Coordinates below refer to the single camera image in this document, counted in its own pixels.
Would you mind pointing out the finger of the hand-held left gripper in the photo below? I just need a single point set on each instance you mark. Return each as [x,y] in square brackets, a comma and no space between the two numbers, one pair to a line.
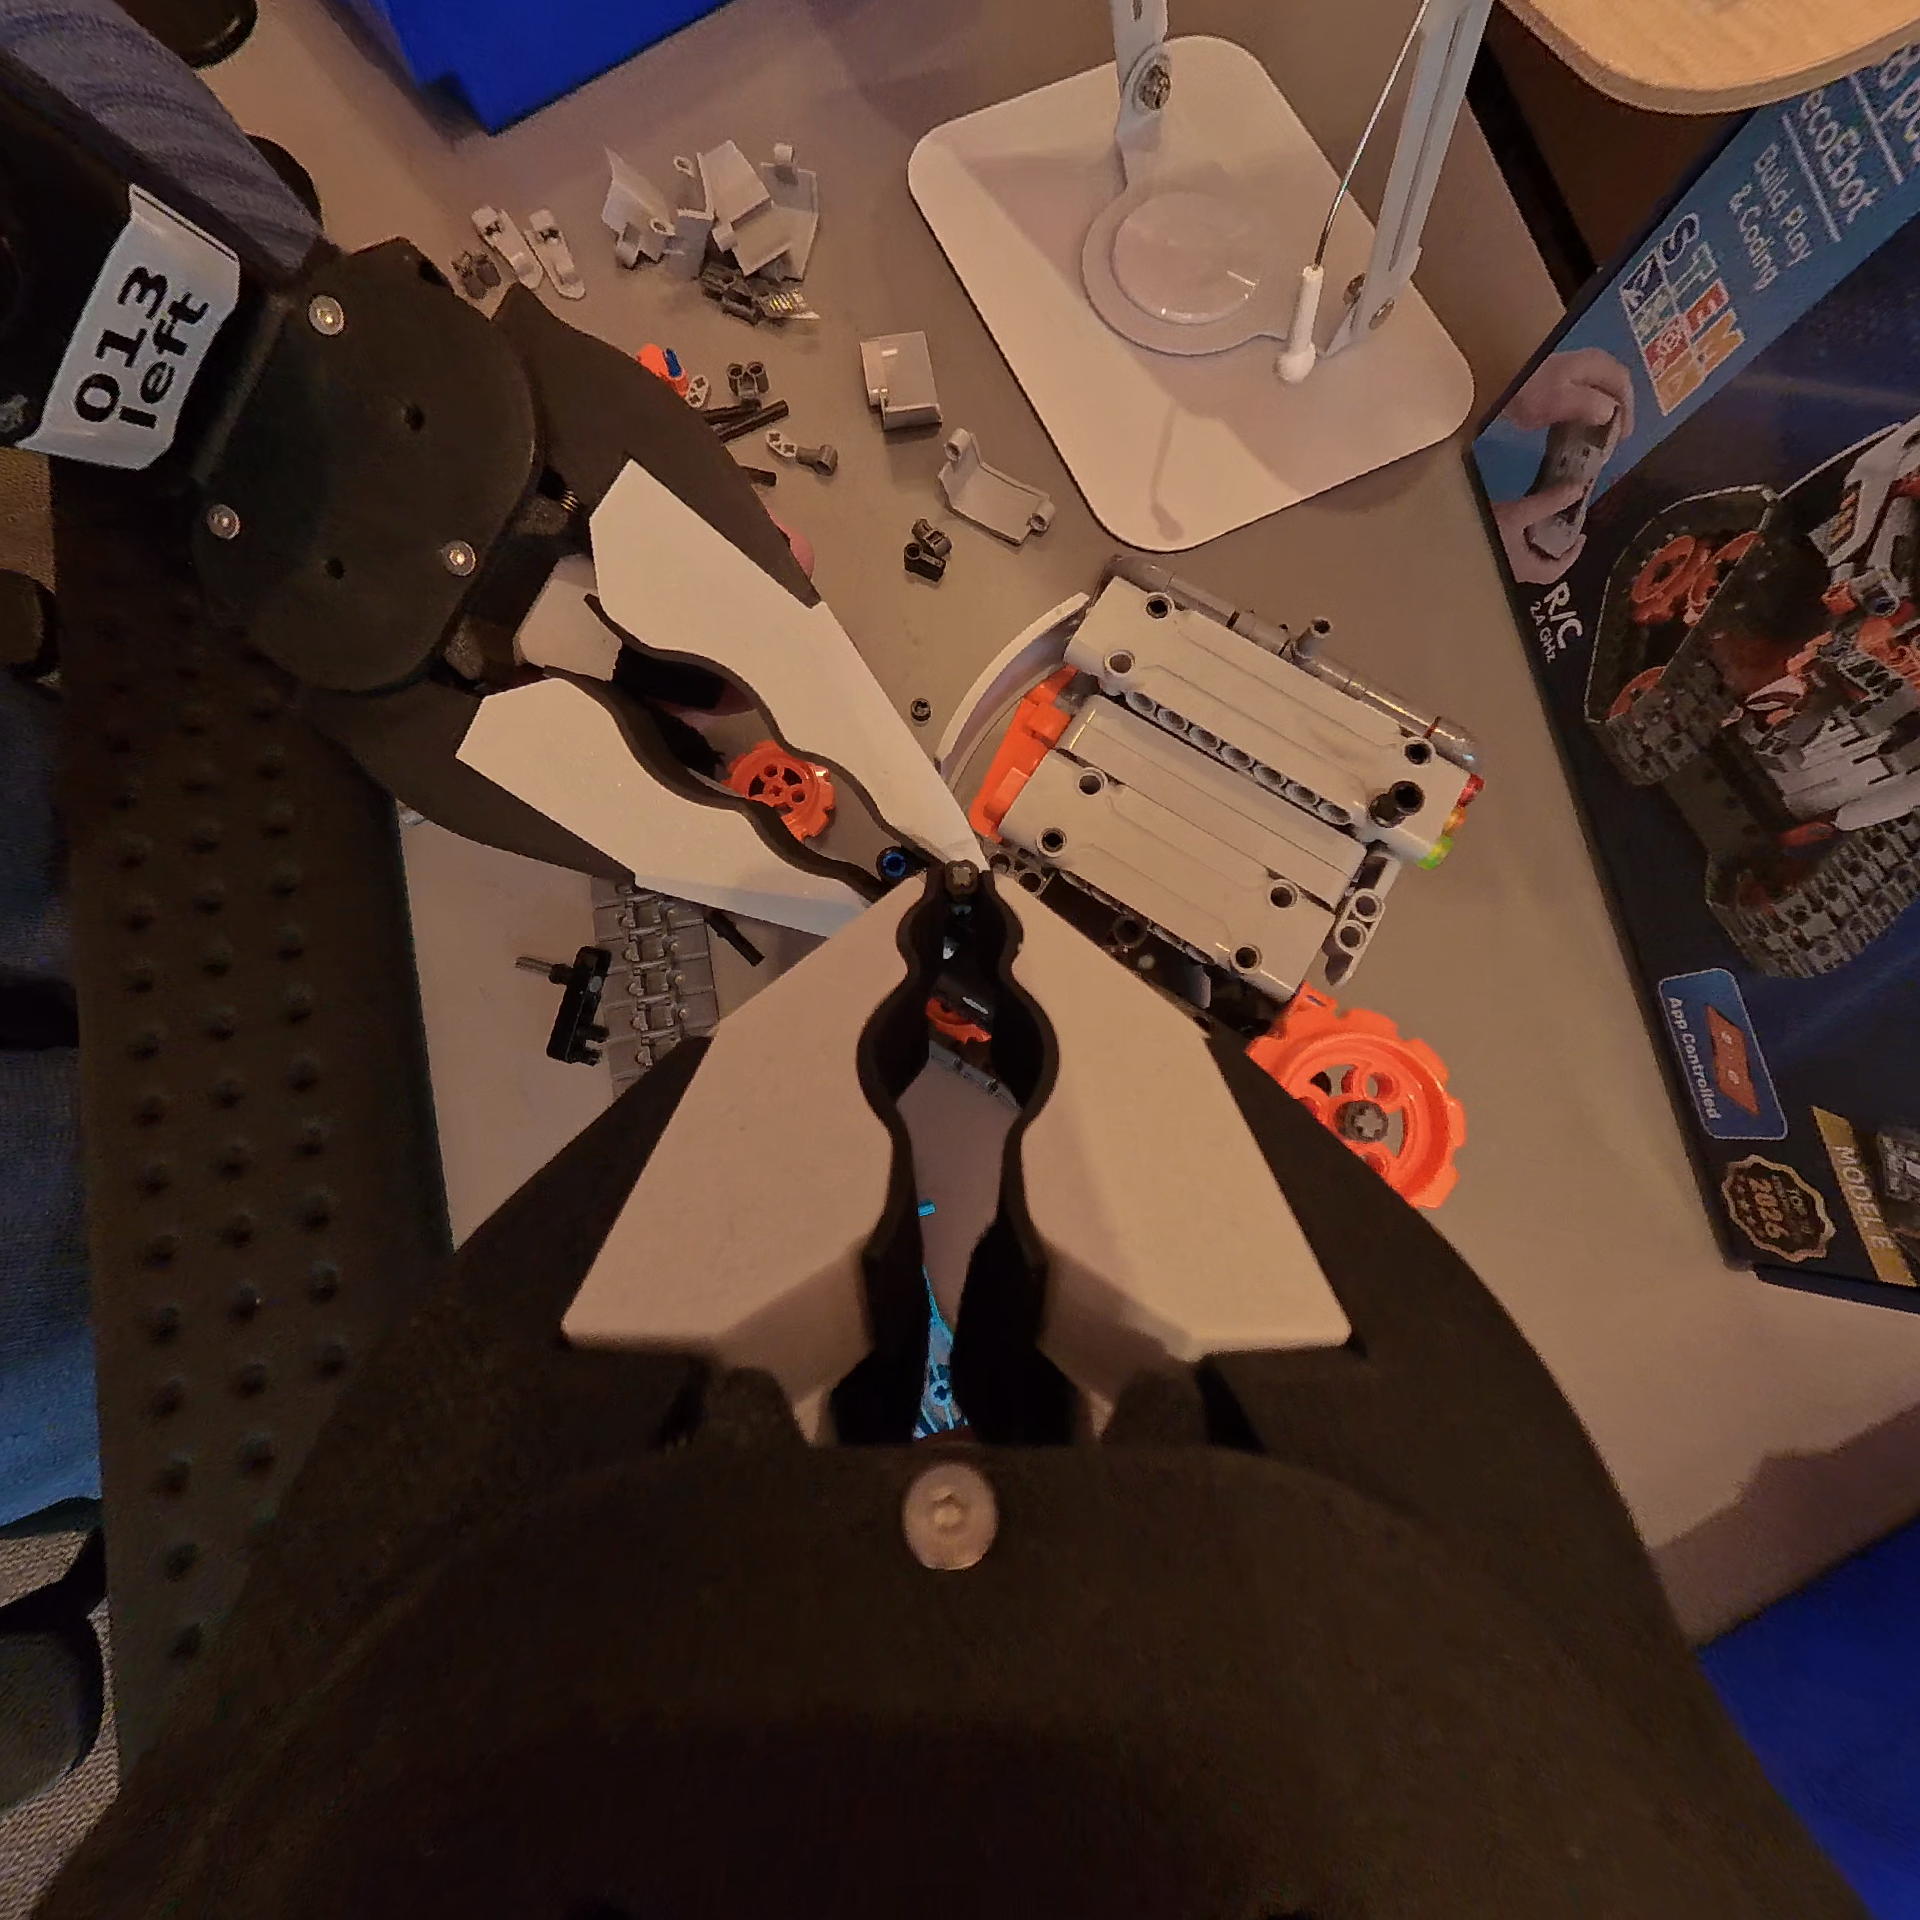
[752,601]
[633,786]

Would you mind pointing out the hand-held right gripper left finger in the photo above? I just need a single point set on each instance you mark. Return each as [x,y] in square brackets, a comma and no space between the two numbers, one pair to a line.
[752,1198]

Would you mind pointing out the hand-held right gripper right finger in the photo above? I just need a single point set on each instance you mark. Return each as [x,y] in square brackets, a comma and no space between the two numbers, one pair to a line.
[1170,1198]

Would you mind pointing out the orange gear wheel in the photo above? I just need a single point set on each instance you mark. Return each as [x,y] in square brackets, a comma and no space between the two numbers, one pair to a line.
[1367,1093]
[777,792]

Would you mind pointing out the teal plastic wrench tool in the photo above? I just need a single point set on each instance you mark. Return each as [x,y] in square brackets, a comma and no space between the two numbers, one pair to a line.
[944,1320]

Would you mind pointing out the orange toy piece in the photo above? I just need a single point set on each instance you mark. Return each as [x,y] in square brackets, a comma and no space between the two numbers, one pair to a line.
[666,362]

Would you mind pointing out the orange pin connector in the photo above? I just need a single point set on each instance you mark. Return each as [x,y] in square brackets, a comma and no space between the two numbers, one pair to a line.
[955,1014]

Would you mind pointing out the grey toy robot vehicle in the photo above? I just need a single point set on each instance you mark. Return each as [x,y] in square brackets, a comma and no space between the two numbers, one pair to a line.
[1201,781]

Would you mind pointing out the person's left forearm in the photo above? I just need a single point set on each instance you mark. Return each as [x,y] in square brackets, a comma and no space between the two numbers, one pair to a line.
[152,93]

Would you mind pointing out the black axle rod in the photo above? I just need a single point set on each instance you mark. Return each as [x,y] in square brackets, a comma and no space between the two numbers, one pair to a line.
[752,397]

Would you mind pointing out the black lever with grey axle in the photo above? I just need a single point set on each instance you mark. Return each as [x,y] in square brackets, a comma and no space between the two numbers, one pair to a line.
[572,1001]

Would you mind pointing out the grey curved panel piece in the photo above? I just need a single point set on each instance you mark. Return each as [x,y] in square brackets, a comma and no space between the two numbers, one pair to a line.
[991,489]

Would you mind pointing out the black dimpled mat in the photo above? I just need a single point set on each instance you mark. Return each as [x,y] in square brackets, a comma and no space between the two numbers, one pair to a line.
[240,1198]

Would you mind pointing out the white book stand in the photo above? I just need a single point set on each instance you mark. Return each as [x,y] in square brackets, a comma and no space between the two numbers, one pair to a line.
[1201,330]

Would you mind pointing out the robot kit box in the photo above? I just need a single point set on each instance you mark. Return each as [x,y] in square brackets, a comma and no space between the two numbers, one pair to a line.
[1742,753]

